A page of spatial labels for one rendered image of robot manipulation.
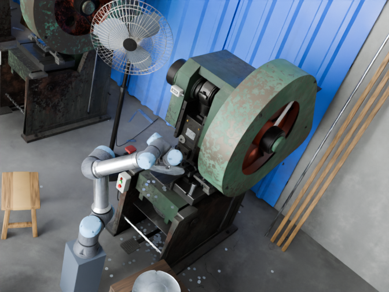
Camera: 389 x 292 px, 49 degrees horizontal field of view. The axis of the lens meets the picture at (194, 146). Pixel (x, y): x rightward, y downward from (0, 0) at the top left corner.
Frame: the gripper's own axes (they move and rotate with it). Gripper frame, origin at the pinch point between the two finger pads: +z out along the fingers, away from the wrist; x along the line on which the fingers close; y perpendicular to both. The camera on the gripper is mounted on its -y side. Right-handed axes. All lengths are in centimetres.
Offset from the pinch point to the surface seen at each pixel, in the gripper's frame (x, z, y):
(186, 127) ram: -25.3, 18.3, -15.2
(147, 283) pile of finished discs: 71, 21, -2
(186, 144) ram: -15.5, 24.2, -17.6
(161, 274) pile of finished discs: 67, 25, -11
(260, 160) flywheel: -9, 4, -62
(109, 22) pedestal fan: -95, 49, 40
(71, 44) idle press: -90, 94, 64
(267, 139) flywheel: -17, -29, -49
